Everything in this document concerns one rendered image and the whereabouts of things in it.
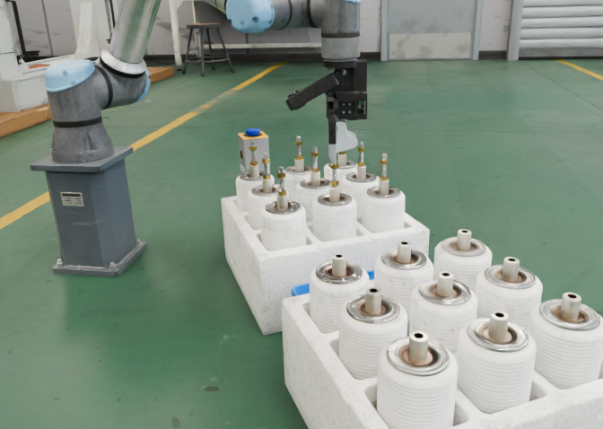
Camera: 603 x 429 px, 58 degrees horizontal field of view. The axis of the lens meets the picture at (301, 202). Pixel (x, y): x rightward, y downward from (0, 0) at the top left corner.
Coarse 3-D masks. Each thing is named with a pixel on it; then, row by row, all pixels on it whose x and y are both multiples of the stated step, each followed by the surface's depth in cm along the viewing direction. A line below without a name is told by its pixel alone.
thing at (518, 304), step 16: (480, 272) 87; (480, 288) 85; (496, 288) 82; (528, 288) 82; (480, 304) 85; (496, 304) 82; (512, 304) 81; (528, 304) 81; (512, 320) 82; (528, 320) 82
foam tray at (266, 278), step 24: (240, 216) 131; (360, 216) 129; (408, 216) 128; (240, 240) 124; (312, 240) 117; (360, 240) 116; (384, 240) 118; (408, 240) 120; (240, 264) 129; (264, 264) 110; (288, 264) 112; (312, 264) 114; (360, 264) 118; (240, 288) 134; (264, 288) 112; (288, 288) 114; (264, 312) 114
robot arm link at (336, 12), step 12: (312, 0) 104; (324, 0) 103; (336, 0) 101; (348, 0) 101; (360, 0) 103; (312, 12) 105; (324, 12) 103; (336, 12) 102; (348, 12) 102; (324, 24) 105; (336, 24) 103; (348, 24) 103; (324, 36) 105; (336, 36) 104; (348, 36) 104
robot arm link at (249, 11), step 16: (208, 0) 102; (224, 0) 99; (240, 0) 95; (256, 0) 94; (272, 0) 98; (288, 0) 102; (240, 16) 96; (256, 16) 95; (272, 16) 98; (288, 16) 102; (256, 32) 100
